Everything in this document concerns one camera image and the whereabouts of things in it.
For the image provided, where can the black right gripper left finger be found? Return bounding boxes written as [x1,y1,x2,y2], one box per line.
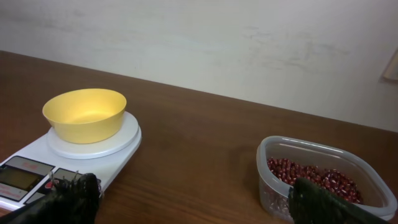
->
[1,173,102,224]

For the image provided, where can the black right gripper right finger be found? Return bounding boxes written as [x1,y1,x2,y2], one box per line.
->
[287,178,389,224]

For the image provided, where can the white digital kitchen scale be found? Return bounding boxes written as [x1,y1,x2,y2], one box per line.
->
[1,112,142,211]

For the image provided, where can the yellow plastic bowl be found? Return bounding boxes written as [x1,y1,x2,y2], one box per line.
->
[42,88,127,144]

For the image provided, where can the red beans in container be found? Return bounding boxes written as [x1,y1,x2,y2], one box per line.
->
[267,157,364,204]

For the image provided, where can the clear plastic bean container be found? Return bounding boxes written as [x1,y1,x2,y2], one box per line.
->
[256,136,397,222]

